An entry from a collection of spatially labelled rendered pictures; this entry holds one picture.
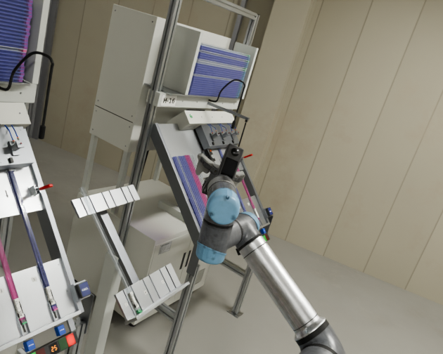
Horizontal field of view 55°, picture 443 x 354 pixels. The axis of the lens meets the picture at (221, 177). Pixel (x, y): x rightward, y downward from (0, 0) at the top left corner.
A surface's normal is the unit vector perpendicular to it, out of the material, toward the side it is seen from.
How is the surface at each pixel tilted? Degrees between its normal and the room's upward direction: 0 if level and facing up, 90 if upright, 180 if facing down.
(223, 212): 88
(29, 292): 47
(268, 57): 90
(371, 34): 90
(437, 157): 90
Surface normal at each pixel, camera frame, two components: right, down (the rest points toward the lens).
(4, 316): 0.77, -0.33
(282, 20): -0.33, 0.21
